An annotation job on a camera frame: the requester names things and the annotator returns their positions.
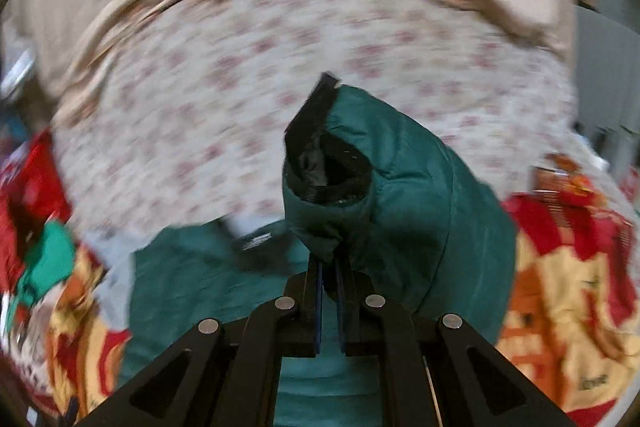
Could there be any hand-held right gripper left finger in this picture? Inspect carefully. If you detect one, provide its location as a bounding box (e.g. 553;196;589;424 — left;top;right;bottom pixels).
75;256;325;427

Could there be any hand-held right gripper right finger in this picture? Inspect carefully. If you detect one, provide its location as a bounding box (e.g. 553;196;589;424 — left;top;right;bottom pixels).
334;255;576;427

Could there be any dark green padded jacket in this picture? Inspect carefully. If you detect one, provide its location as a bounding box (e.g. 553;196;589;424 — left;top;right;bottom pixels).
114;73;518;427

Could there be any red and yellow printed blanket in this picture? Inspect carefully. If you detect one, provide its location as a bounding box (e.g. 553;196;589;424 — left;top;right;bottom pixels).
0;127;640;427

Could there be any floral print bed sheet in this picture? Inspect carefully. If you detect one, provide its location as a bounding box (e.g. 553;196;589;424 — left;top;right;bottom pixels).
52;0;581;248

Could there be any grey cabinet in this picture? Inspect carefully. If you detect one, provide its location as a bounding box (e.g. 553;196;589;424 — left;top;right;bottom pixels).
570;2;640;178

